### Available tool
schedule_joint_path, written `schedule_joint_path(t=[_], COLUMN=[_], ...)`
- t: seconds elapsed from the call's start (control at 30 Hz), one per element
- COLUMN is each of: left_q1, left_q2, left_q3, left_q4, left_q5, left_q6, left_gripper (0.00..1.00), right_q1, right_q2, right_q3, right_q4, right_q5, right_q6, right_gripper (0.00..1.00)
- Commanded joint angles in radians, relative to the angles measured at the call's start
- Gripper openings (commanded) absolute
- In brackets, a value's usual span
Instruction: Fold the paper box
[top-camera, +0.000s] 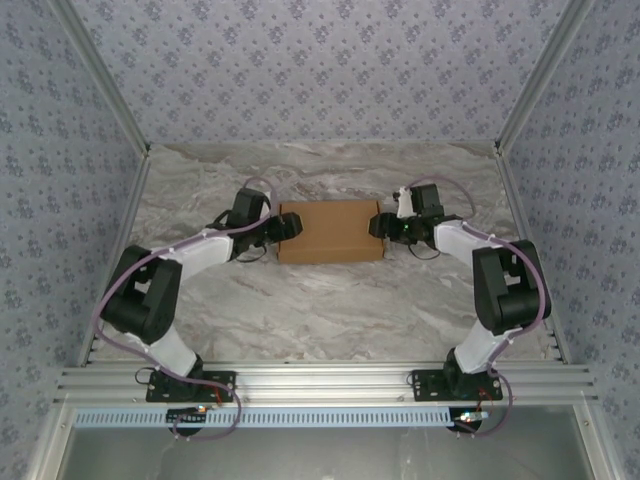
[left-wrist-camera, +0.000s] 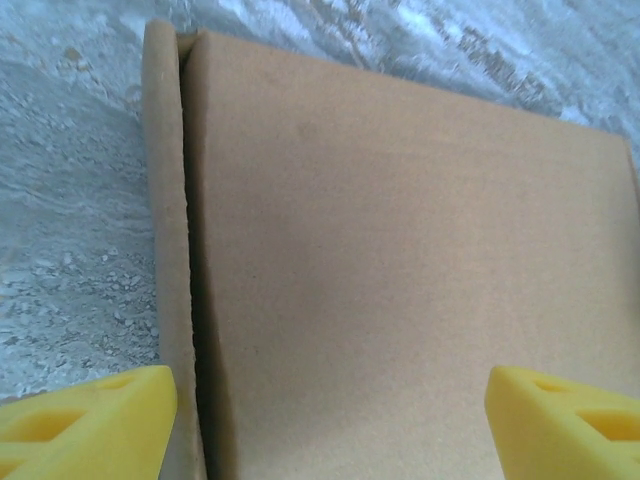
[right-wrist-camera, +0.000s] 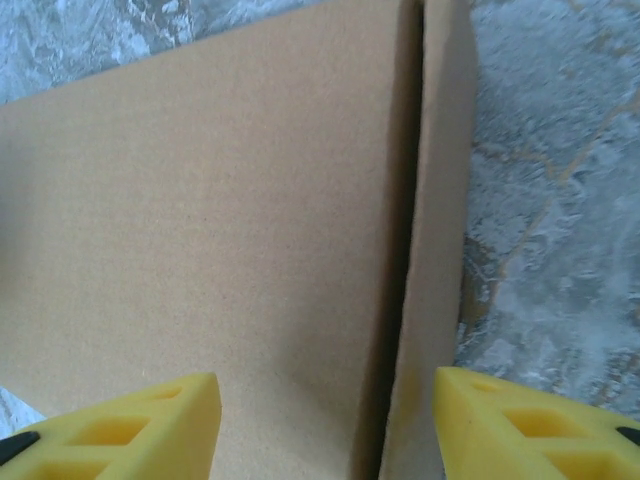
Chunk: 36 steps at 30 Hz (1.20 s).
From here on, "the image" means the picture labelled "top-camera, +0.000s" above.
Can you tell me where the brown cardboard box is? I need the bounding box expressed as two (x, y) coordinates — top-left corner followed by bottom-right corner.
(276, 199), (385, 265)

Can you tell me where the small black circuit board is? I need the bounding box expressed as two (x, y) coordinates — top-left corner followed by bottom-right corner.
(452, 409), (489, 432)
(167, 405), (209, 425)

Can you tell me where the grey metal panel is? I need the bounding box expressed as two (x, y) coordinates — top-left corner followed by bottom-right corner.
(29, 402), (611, 480)

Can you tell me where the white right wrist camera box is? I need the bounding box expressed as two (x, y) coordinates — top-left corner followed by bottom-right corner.
(393, 185), (416, 219)

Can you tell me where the aluminium table side rail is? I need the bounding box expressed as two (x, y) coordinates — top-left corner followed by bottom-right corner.
(77, 147), (151, 369)
(494, 144), (571, 364)

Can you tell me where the aluminium mounting rail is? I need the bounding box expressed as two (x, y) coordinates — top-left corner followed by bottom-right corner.
(52, 363), (599, 404)

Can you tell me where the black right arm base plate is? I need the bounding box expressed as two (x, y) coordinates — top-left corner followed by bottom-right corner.
(410, 369), (504, 403)

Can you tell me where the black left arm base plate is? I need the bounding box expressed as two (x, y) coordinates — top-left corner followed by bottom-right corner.
(144, 370), (237, 404)

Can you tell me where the aluminium frame post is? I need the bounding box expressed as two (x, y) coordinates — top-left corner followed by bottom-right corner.
(49, 0), (152, 156)
(492, 0), (596, 156)

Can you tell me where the slotted grey cable duct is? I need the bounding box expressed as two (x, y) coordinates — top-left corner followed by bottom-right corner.
(73, 405), (489, 430)

